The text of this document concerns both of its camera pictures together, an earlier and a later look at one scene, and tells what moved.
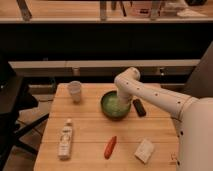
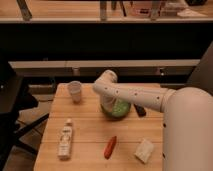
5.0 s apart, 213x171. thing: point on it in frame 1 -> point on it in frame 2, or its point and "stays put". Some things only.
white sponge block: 144,151 stays put
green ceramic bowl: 113,106 stays put
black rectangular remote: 139,107 stays put
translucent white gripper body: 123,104 -> 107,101
